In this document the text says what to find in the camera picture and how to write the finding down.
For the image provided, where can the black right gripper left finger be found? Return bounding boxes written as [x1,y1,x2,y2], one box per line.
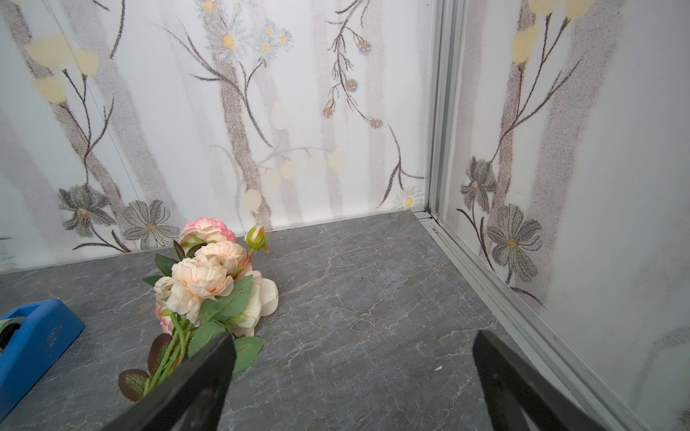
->
[104,333,236,430]

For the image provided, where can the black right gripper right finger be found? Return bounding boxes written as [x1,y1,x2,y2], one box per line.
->
[473,330,604,430]

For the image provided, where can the artificial flower bouquet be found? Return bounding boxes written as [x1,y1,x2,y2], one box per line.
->
[119,217,280,402]

